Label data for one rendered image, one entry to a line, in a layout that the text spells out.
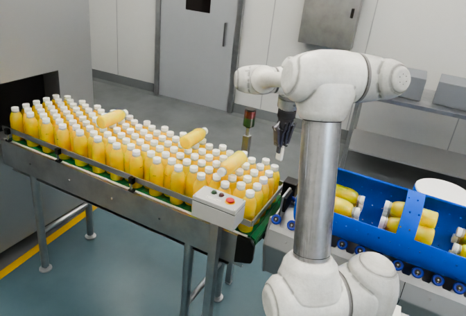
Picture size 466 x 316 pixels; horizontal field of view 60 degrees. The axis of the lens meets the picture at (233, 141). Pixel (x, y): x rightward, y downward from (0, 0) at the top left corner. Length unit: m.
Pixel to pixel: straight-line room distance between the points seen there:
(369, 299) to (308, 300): 0.18
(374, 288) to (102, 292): 1.98
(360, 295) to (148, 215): 1.19
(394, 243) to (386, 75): 0.82
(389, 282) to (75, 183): 1.68
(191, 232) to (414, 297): 0.98
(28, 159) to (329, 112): 1.93
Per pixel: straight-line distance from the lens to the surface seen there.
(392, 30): 4.94
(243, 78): 1.53
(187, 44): 5.64
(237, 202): 1.68
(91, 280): 2.94
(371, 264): 1.23
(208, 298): 2.03
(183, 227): 1.98
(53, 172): 2.46
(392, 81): 1.08
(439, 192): 2.30
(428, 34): 4.95
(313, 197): 1.07
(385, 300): 1.25
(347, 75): 1.03
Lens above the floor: 2.03
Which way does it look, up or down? 25 degrees down
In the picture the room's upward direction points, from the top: 6 degrees clockwise
